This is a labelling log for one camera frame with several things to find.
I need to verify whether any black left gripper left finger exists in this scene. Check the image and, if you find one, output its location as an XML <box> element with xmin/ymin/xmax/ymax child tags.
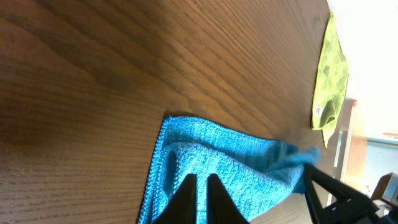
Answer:
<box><xmin>152</xmin><ymin>174</ymin><xmax>197</xmax><ymax>224</ymax></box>

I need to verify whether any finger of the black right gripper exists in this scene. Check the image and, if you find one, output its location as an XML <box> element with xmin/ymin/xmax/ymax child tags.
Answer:
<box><xmin>303</xmin><ymin>164</ymin><xmax>379</xmax><ymax>224</ymax></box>

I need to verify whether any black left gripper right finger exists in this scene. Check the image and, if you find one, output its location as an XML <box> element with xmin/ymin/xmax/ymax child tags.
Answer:
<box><xmin>207</xmin><ymin>174</ymin><xmax>249</xmax><ymax>224</ymax></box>

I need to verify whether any blue microfiber cloth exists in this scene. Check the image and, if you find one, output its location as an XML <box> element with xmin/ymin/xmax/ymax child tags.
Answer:
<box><xmin>138</xmin><ymin>116</ymin><xmax>320</xmax><ymax>223</ymax></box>

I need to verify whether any green microfiber cloth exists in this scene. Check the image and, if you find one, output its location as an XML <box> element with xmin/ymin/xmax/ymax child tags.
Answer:
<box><xmin>311</xmin><ymin>13</ymin><xmax>349</xmax><ymax>147</ymax></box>

